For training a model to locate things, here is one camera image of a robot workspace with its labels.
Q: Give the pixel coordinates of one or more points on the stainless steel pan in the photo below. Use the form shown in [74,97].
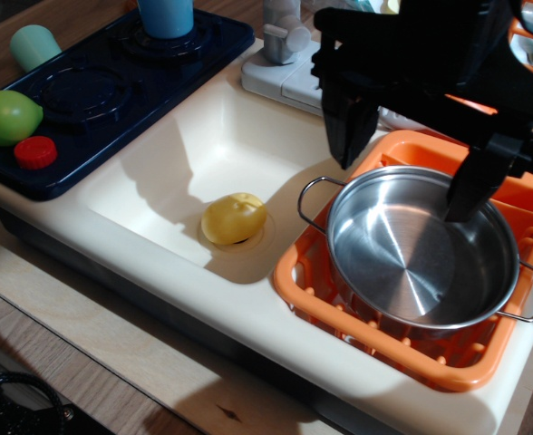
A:
[393,252]

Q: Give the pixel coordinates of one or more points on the red bottle cap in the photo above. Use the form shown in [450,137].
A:
[36,152]

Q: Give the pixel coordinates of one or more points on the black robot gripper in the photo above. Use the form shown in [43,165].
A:
[445,64]

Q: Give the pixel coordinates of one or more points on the grey toy faucet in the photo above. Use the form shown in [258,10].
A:
[285,35]

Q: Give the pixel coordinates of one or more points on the dark blue toy stove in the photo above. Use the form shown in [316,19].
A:
[106,90]

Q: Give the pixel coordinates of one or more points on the blue plastic cup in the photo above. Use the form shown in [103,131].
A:
[166,19]

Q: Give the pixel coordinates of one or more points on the mint green cup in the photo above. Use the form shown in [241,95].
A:
[33,45]

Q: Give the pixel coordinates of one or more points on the yellow toy potato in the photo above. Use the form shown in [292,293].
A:
[233,218]

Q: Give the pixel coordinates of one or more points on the cream toy sink unit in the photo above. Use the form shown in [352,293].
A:
[137,217]

